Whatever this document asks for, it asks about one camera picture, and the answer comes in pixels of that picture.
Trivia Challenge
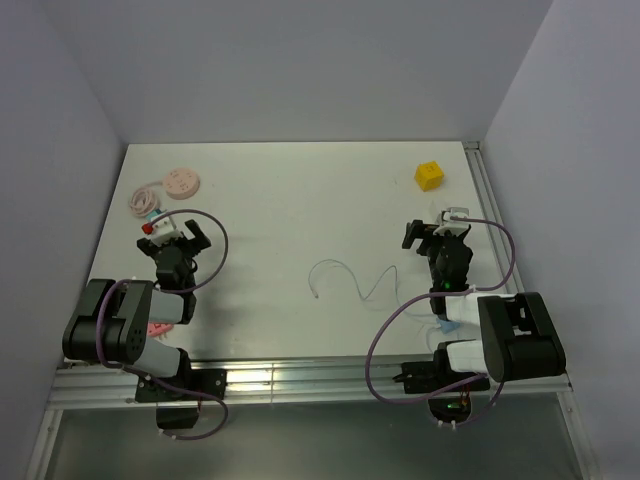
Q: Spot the yellow cube power adapter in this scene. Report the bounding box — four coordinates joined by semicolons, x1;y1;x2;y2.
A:
414;161;444;192

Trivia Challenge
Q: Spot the light blue charger plug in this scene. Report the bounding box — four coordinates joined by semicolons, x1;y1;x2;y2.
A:
437;318;462;335

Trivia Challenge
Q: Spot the light blue thin cable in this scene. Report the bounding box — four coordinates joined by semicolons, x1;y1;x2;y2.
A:
308;258;441;354

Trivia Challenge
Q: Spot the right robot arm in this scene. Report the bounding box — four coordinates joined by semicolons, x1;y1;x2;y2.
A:
396;220;566;392

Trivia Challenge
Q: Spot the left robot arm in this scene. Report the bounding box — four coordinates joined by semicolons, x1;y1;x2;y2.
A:
62;220;211;399

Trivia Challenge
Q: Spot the teal plug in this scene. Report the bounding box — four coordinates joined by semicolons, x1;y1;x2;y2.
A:
146;209;166;225

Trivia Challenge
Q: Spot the pink flat plug adapter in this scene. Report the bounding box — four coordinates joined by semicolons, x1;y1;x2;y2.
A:
147;323;174;340

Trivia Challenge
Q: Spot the pink round power strip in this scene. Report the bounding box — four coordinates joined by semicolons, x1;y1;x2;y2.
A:
161;167;200;200

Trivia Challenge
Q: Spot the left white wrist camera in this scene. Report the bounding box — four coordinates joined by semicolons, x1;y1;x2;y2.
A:
142;216;181;247

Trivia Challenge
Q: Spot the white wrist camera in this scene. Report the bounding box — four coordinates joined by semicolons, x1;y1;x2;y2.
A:
142;216;181;247
434;207;471;237

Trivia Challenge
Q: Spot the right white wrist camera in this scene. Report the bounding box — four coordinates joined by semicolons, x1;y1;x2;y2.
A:
434;207;471;237

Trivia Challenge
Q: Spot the pink coiled cord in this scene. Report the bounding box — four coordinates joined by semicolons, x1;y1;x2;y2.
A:
127;182;166;220

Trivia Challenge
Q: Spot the aluminium right side rail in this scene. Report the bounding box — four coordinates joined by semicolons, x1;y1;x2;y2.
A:
462;142;510;273

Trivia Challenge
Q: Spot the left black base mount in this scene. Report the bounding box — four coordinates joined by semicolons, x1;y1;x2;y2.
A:
135;369;229;441

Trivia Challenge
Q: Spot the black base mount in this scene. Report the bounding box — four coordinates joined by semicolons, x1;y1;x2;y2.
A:
393;359;490;423
135;369;229;441

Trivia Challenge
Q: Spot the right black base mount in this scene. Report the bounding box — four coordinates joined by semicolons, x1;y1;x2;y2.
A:
393;359;490;423

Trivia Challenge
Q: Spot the aluminium front rail frame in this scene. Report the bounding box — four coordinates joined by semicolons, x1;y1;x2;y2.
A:
28;359;581;479

